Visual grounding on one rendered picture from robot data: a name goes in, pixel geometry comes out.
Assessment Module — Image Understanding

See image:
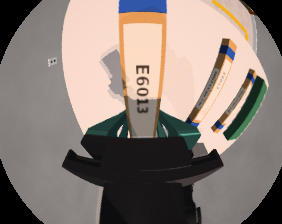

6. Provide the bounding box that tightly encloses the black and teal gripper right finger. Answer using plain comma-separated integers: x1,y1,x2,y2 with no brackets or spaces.
157,110,201,150

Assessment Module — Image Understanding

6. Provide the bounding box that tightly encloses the brown cardboard box with blue bands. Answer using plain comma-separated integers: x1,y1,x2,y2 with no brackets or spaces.
186,38,237,127

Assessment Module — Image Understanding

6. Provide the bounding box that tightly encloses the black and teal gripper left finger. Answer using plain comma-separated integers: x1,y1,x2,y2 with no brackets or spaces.
85,109,129,137

